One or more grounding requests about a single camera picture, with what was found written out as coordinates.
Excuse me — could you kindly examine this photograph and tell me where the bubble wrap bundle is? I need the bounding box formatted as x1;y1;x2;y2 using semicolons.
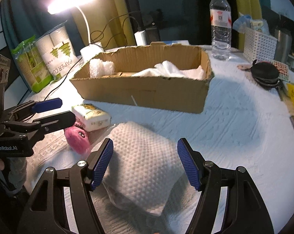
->
89;59;115;78

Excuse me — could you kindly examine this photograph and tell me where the white paper towel pack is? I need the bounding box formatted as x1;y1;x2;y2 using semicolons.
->
102;121;184;217

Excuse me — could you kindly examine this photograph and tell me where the pink plush toy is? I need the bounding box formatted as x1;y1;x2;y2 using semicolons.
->
64;121;91;155

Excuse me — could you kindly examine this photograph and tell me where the small tissue pack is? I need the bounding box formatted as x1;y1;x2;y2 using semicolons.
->
71;104;111;132

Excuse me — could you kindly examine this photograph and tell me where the white paper cup pack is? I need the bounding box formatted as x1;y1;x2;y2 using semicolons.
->
35;23;78;80

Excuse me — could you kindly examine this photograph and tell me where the left teal curtain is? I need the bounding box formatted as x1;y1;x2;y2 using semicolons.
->
0;0;86;59

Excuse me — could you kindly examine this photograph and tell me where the white desk lamp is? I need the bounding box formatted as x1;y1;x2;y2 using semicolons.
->
48;0;103;62

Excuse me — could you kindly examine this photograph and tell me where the left yellow curtain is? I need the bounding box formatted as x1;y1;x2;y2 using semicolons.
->
81;0;136;49

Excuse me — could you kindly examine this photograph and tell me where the yellow curtain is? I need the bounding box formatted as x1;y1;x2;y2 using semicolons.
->
230;0;263;51
81;0;136;49

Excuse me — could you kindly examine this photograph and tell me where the open cardboard box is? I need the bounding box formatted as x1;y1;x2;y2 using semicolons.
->
70;42;214;113

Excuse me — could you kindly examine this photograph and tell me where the white charger plug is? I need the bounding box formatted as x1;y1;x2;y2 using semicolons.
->
134;30;147;46

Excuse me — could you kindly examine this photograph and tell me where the white folded paper towel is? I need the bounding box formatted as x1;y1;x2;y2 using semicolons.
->
132;60;206;80

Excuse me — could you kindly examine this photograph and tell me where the black charger plug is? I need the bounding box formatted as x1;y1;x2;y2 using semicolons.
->
145;25;161;45

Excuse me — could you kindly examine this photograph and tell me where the black round pouch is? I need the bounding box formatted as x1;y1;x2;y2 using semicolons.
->
238;60;280;88

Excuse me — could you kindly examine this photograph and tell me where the red patterned card box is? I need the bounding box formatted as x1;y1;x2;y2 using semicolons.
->
272;60;289;82

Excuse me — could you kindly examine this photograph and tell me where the white plastic basket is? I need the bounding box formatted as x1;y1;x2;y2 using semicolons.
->
243;28;277;63

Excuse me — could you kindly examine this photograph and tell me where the steel thermos cup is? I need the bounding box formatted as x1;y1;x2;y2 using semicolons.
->
274;27;292;63

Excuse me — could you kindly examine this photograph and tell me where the clear water bottle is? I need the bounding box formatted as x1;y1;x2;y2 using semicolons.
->
209;0;232;60

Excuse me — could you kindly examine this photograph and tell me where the right yellow curtain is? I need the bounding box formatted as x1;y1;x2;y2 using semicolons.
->
230;0;263;51

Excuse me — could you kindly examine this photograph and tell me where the black lamp cable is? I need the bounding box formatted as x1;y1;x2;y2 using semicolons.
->
43;11;143;102

